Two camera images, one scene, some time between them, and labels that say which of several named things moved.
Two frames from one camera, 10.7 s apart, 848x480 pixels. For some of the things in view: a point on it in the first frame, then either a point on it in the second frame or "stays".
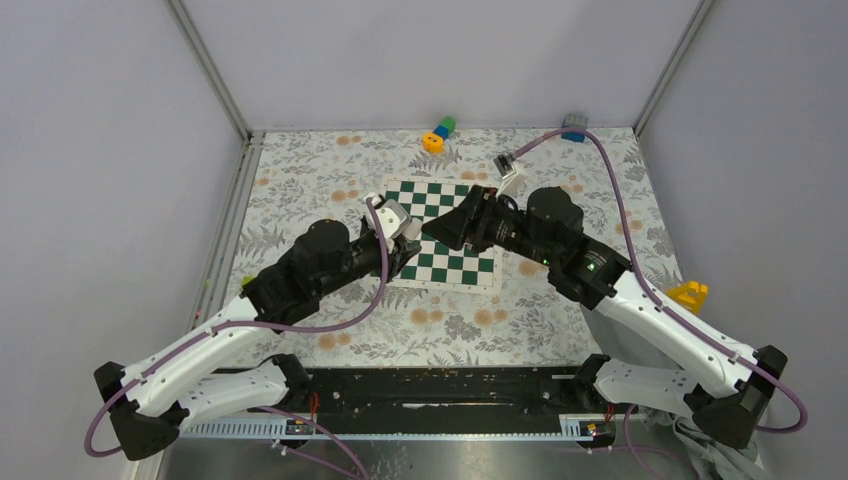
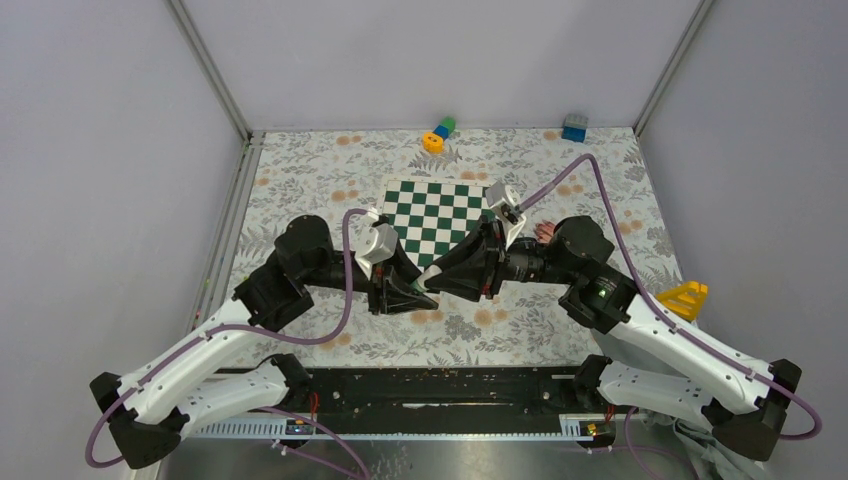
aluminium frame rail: (212, 292) stays
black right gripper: (468, 222) -> (467, 272)
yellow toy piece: (690, 295) stays
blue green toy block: (445, 127) stays
